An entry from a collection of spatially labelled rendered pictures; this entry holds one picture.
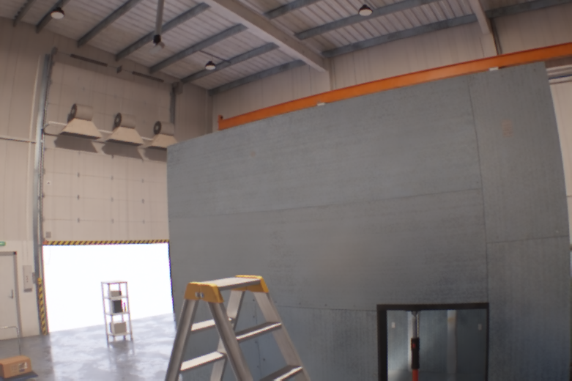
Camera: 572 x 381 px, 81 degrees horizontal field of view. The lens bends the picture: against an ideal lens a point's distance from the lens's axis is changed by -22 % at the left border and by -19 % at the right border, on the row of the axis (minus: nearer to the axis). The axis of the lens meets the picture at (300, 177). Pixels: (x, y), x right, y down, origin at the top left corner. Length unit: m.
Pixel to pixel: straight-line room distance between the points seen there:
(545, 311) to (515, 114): 0.91
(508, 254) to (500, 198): 0.26
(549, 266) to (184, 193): 2.34
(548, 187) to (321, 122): 1.25
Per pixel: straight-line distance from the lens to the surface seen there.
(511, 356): 2.02
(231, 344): 1.69
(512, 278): 1.93
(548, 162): 1.92
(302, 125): 2.33
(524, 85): 1.99
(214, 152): 2.75
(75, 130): 10.92
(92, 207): 11.76
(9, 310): 11.00
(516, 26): 11.40
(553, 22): 11.44
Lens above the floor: 2.52
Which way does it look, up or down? 7 degrees up
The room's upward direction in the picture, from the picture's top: 3 degrees counter-clockwise
